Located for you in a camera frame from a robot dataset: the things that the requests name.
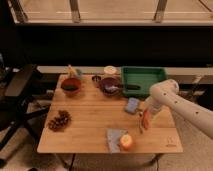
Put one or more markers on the green plastic tray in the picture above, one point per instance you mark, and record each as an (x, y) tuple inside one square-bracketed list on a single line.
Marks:
[(144, 77)]

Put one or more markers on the silver metal utensil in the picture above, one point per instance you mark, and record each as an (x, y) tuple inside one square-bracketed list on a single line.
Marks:
[(140, 124)]

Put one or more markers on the blue sponge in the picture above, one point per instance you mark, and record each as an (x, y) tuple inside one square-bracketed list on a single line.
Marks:
[(132, 105)]

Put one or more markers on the red yellow apple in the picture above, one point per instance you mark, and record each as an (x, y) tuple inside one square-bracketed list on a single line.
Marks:
[(126, 142)]

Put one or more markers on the blue grey cloth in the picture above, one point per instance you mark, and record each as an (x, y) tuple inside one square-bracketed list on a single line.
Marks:
[(113, 138)]

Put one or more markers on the red bowl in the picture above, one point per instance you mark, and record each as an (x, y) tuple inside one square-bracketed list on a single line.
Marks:
[(71, 86)]

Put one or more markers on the black office chair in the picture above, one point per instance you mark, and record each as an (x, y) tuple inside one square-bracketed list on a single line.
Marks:
[(14, 103)]

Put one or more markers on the purple bowl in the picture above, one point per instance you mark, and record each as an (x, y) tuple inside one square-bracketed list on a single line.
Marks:
[(109, 81)]

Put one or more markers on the black handled spoon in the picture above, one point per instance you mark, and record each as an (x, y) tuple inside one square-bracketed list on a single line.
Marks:
[(125, 87)]

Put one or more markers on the wooden folding table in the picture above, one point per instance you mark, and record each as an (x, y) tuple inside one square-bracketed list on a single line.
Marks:
[(92, 114)]

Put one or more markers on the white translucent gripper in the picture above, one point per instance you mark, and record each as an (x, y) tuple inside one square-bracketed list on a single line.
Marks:
[(153, 107)]

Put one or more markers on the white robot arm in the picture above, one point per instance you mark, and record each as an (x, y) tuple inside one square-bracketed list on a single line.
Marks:
[(166, 93)]

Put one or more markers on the bunch of dark grapes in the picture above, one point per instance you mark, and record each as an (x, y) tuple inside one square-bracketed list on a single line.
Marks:
[(60, 122)]

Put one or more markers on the small dark cup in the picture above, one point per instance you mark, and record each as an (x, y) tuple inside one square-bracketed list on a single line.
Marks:
[(96, 78)]

